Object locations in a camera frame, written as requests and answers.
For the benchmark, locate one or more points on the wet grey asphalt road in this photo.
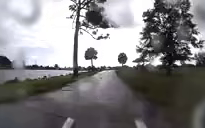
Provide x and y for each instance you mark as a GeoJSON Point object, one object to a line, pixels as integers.
{"type": "Point", "coordinates": [100, 96]}

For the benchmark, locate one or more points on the small round-crowned tree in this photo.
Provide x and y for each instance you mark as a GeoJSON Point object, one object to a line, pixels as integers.
{"type": "Point", "coordinates": [122, 58]}
{"type": "Point", "coordinates": [91, 53]}

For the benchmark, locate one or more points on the large dark tree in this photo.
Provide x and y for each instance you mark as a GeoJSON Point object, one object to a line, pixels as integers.
{"type": "Point", "coordinates": [170, 33]}

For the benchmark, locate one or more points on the tall thin-trunked tree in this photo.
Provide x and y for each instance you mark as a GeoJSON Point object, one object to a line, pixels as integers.
{"type": "Point", "coordinates": [75, 50]}

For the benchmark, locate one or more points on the green grass verge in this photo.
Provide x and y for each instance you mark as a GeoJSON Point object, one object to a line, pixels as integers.
{"type": "Point", "coordinates": [23, 88]}
{"type": "Point", "coordinates": [166, 86]}

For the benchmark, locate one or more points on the stretch of water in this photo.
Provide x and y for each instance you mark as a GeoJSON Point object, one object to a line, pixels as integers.
{"type": "Point", "coordinates": [23, 74]}

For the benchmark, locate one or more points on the robot's own part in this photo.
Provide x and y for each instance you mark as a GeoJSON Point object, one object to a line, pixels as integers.
{"type": "Point", "coordinates": [68, 123]}
{"type": "Point", "coordinates": [140, 124]}

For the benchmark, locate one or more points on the distant row of trees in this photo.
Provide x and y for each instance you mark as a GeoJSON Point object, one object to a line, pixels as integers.
{"type": "Point", "coordinates": [1, 61]}

